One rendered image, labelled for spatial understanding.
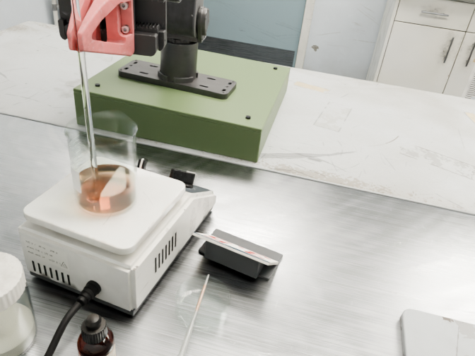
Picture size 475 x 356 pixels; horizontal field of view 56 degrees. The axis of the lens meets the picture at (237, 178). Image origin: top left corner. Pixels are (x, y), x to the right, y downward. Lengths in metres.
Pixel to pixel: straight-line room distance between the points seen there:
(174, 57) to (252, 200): 0.29
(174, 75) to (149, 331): 0.45
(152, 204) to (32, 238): 0.12
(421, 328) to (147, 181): 0.32
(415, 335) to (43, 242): 0.37
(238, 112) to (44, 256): 0.38
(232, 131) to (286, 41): 2.79
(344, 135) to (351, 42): 2.62
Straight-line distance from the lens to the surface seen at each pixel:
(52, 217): 0.45
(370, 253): 0.58
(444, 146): 0.89
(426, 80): 2.92
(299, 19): 3.40
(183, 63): 0.76
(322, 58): 3.46
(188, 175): 0.54
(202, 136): 0.70
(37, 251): 0.47
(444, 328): 0.52
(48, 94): 0.91
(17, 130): 0.79
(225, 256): 0.50
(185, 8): 0.72
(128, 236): 0.42
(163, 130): 0.72
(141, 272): 0.43
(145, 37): 0.44
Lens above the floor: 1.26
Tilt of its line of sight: 34 degrees down
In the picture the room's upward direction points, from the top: 7 degrees clockwise
